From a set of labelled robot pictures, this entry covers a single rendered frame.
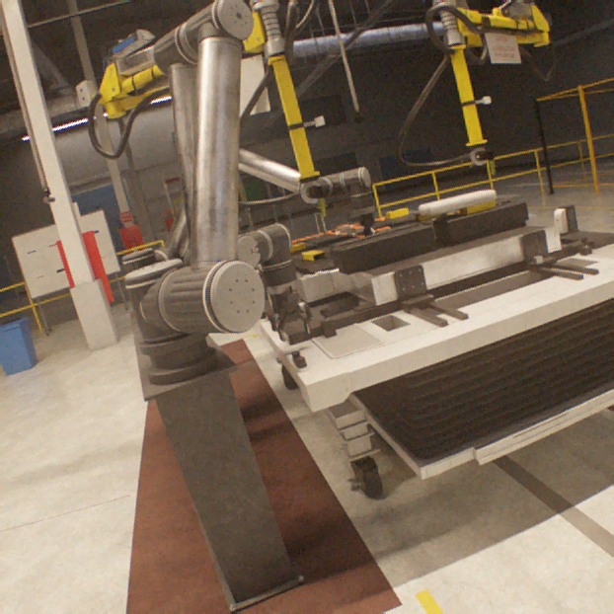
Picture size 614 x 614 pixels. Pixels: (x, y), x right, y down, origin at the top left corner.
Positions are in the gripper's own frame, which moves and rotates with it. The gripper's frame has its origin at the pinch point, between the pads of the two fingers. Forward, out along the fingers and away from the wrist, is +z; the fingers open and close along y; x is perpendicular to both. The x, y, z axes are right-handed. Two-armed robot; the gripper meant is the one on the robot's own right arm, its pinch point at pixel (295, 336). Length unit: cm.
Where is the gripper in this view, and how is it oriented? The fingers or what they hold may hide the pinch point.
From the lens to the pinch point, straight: 180.9
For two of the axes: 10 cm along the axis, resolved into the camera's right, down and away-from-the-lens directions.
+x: 3.4, 1.6, -9.3
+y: -9.1, 3.1, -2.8
